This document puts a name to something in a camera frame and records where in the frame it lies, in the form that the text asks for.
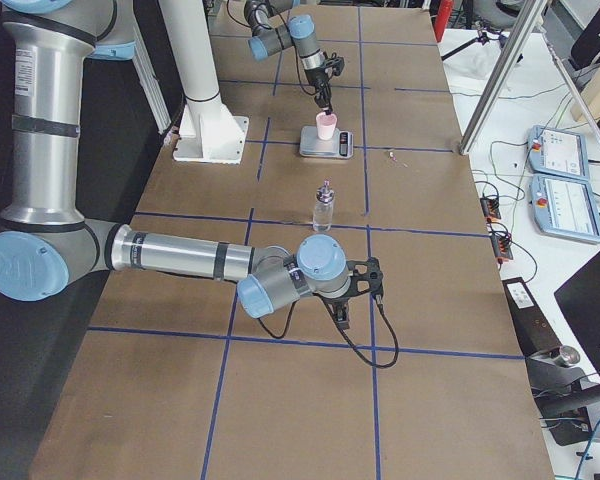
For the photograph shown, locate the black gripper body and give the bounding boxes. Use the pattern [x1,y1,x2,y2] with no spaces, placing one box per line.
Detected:
[324,294,351,313]
[309,67,332,105]

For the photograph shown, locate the pink paper cup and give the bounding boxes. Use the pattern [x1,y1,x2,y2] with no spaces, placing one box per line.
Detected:
[315,111,338,141]

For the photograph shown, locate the clear glass sauce bottle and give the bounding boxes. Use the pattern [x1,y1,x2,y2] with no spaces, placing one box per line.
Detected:
[312,180,335,232]

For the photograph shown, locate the digital kitchen scale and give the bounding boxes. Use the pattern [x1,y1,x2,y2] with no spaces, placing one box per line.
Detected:
[299,126,353,159]

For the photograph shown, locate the teach pendant far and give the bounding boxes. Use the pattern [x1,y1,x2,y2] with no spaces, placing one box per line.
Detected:
[528,125,590,180]

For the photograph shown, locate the teach pendant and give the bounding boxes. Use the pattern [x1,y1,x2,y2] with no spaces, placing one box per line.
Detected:
[528,125,590,180]
[529,174,600,244]

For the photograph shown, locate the teach pendant near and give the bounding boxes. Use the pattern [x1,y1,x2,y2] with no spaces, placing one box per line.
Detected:
[529,174,600,244]

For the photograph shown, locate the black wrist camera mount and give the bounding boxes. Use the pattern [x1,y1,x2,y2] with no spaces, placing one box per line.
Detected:
[346,257,384,305]

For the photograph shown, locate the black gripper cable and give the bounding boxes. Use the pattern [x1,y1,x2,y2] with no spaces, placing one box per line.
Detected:
[252,292,400,370]

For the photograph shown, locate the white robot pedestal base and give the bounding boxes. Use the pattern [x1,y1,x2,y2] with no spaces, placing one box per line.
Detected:
[159,0,249,164]

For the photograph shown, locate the aluminium frame post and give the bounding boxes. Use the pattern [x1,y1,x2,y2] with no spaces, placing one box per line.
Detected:
[459,0,548,155]

